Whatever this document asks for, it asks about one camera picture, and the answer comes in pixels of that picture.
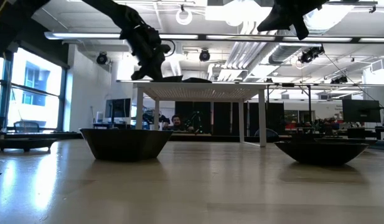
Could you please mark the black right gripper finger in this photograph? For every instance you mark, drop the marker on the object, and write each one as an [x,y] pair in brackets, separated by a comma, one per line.
[301,28]
[274,20]

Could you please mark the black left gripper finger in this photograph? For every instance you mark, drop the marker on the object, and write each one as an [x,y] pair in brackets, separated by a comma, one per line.
[157,71]
[142,74]

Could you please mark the black oval mini plate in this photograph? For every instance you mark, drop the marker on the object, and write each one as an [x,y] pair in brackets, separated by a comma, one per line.
[196,80]

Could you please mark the black leaf-shaped mini plate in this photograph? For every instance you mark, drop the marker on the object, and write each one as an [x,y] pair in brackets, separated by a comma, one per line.
[320,154]

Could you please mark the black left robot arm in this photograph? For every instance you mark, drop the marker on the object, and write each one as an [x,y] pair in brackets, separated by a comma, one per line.
[11,18]

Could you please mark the black deep square mini plate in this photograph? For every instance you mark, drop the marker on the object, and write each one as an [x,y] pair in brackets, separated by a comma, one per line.
[126,144]

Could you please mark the black flat square mini plate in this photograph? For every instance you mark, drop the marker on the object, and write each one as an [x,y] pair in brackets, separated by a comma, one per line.
[26,143]

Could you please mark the black ceiling spotlight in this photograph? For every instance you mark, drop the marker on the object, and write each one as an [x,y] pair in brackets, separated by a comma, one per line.
[310,55]
[339,80]

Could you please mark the black computer monitor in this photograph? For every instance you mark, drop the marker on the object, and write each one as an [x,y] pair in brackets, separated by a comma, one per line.
[361,110]
[118,108]

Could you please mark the black round ceiling speaker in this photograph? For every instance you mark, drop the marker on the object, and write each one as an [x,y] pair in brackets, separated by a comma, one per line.
[204,55]
[102,58]

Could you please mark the white perforated metal shelf riser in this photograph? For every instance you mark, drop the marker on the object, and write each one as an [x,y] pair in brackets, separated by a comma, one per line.
[198,88]

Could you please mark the person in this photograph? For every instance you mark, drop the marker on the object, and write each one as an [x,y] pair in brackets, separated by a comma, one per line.
[176,121]

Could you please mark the overhead light bar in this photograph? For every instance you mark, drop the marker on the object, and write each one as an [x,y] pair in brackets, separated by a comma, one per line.
[210,37]

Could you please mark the large window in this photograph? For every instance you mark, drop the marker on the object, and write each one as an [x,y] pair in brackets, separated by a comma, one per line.
[36,93]

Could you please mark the dark blue office chair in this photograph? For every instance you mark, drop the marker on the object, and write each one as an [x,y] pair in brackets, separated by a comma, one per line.
[268,133]

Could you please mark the black mesh office chair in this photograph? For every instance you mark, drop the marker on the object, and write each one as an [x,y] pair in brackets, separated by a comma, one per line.
[26,127]

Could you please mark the black curtain wall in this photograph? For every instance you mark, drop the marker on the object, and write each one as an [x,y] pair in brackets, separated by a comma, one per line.
[222,118]

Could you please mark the black aluminium table frame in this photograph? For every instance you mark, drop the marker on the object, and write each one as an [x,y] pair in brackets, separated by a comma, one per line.
[210,137]

